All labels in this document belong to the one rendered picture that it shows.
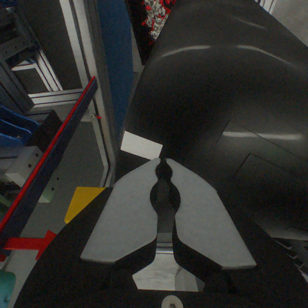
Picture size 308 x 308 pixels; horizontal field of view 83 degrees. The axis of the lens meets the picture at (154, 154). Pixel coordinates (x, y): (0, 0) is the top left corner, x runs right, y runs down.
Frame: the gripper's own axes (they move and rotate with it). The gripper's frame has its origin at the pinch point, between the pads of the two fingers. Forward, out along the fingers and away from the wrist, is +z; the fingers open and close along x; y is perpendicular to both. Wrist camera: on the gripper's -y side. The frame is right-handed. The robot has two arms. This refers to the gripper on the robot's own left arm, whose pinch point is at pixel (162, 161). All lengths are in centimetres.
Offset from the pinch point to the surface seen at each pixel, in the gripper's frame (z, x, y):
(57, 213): 51, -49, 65
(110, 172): 34.5, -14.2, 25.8
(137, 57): 117, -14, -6
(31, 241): -1.8, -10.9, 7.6
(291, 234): 0.9, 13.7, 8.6
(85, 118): 131, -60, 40
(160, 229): 1.9, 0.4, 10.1
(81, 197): 20.3, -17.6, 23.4
